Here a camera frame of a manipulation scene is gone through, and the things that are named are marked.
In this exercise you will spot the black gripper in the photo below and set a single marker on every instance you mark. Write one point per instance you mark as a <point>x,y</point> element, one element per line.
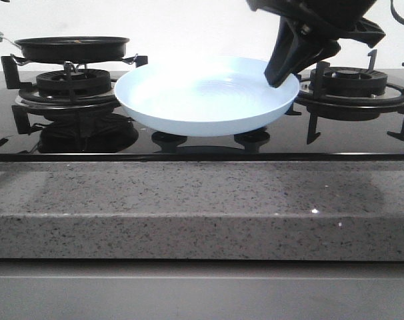
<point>330,19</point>

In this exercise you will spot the light blue plate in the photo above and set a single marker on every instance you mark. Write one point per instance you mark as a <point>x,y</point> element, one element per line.
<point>205,97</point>

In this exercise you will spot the black frying pan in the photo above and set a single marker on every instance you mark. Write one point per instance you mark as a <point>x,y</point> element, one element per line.
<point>74,49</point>

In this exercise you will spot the black gas burner with grate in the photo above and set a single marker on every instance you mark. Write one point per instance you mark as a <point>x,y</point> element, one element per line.
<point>349,94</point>
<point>73,102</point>

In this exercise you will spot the black glass cooktop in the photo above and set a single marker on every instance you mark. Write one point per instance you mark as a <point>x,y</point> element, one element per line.
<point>283,140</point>

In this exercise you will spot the grey cabinet front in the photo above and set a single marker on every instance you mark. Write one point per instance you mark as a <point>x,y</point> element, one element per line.
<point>200,290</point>

